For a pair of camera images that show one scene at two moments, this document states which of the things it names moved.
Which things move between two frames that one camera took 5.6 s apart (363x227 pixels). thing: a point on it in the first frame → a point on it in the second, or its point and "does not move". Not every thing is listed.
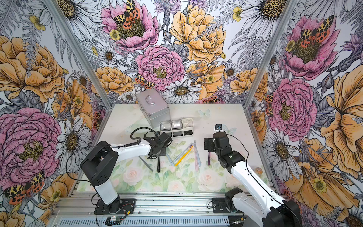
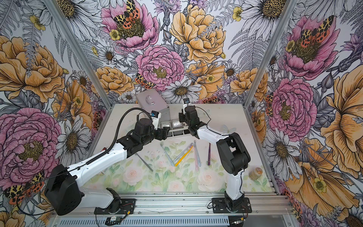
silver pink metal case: (155, 107) does not move
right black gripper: (209, 142) → (180, 116)
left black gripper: (162, 153) → (162, 133)
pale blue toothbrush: (197, 153) does not move
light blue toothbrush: (168, 156) does not move
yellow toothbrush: (182, 159) does not move
